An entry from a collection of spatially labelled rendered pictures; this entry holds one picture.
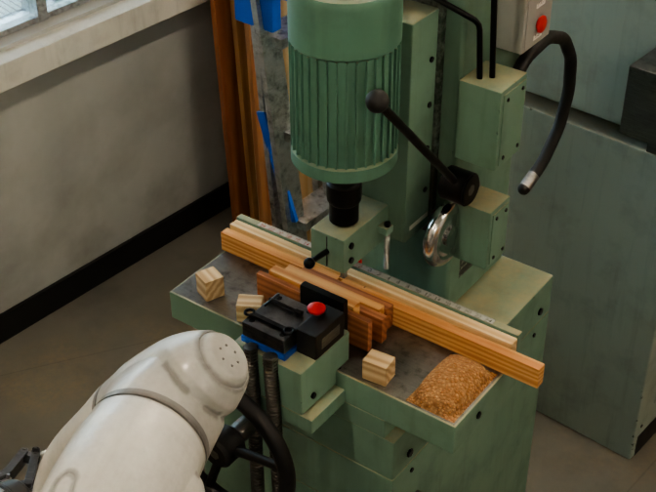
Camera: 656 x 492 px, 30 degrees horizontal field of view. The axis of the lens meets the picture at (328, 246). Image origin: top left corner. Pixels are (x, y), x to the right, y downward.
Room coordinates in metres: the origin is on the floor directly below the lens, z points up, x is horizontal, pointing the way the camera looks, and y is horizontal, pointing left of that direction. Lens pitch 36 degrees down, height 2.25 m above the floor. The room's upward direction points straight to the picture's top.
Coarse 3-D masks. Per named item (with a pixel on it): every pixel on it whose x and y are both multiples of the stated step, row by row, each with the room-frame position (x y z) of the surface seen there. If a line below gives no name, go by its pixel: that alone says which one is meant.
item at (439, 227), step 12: (444, 204) 1.75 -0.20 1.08; (456, 204) 1.76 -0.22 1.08; (432, 216) 1.73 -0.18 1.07; (444, 216) 1.72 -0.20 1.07; (456, 216) 1.76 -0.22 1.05; (432, 228) 1.71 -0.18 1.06; (444, 228) 1.73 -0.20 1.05; (456, 228) 1.75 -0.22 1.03; (432, 240) 1.70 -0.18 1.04; (444, 240) 1.73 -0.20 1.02; (432, 252) 1.70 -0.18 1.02; (444, 252) 1.73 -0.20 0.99; (432, 264) 1.70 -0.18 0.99; (444, 264) 1.73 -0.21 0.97
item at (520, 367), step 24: (240, 240) 1.84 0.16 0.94; (264, 264) 1.81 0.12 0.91; (288, 264) 1.78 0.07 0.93; (408, 312) 1.63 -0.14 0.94; (432, 336) 1.59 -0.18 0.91; (456, 336) 1.57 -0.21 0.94; (480, 360) 1.54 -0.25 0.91; (504, 360) 1.51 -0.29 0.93; (528, 360) 1.50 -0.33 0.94; (528, 384) 1.49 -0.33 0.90
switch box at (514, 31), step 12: (504, 0) 1.86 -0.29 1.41; (516, 0) 1.85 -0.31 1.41; (528, 0) 1.84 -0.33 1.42; (540, 0) 1.87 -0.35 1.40; (552, 0) 1.91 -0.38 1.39; (504, 12) 1.86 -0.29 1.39; (516, 12) 1.84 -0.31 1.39; (528, 12) 1.84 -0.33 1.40; (540, 12) 1.88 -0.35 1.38; (504, 24) 1.86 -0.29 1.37; (516, 24) 1.84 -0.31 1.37; (528, 24) 1.84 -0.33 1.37; (504, 36) 1.86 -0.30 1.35; (516, 36) 1.84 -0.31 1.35; (528, 36) 1.85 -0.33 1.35; (540, 36) 1.88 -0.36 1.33; (504, 48) 1.85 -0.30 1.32; (516, 48) 1.84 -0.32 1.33; (528, 48) 1.85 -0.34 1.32
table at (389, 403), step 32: (224, 256) 1.85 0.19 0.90; (192, 288) 1.75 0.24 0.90; (256, 288) 1.75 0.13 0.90; (192, 320) 1.71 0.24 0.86; (224, 320) 1.67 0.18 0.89; (352, 352) 1.57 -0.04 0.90; (384, 352) 1.57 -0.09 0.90; (416, 352) 1.57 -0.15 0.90; (448, 352) 1.57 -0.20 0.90; (352, 384) 1.50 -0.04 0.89; (416, 384) 1.49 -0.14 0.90; (512, 384) 1.55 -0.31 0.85; (288, 416) 1.46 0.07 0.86; (320, 416) 1.45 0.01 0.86; (384, 416) 1.47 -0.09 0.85; (416, 416) 1.43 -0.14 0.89; (480, 416) 1.46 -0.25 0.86; (448, 448) 1.39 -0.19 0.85
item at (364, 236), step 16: (368, 208) 1.75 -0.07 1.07; (384, 208) 1.76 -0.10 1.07; (320, 224) 1.71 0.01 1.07; (368, 224) 1.71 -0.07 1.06; (320, 240) 1.68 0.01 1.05; (336, 240) 1.66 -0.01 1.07; (352, 240) 1.68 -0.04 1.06; (368, 240) 1.72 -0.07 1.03; (336, 256) 1.66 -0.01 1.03; (352, 256) 1.68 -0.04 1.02
